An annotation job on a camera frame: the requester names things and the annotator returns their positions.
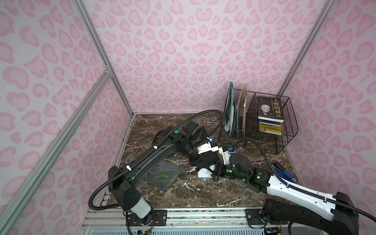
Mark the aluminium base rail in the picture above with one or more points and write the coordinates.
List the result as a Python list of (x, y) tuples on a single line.
[(182, 221)]

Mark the grey hair dryer pouch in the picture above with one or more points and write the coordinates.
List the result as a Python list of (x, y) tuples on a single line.
[(164, 175)]

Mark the white hair dryer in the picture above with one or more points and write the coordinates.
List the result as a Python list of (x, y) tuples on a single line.
[(206, 173)]

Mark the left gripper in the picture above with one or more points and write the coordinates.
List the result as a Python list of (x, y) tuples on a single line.
[(204, 160)]

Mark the plain black pouch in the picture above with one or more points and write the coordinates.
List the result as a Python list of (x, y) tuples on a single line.
[(157, 136)]

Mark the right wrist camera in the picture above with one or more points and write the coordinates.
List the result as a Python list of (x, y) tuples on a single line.
[(226, 154)]

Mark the black pouch gold print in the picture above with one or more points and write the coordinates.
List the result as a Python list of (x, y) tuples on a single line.
[(211, 158)]

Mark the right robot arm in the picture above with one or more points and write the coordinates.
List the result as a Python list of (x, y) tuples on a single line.
[(333, 214)]

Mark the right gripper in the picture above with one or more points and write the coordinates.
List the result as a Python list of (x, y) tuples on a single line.
[(219, 170)]

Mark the black wire basket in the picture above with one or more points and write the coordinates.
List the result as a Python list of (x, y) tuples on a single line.
[(273, 136)]

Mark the book with portrait cover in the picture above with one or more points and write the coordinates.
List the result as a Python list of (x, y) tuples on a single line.
[(270, 109)]

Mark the yellow striped book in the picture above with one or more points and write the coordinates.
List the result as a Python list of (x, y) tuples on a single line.
[(270, 127)]

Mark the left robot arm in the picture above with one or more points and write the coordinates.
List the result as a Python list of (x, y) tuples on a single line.
[(188, 138)]

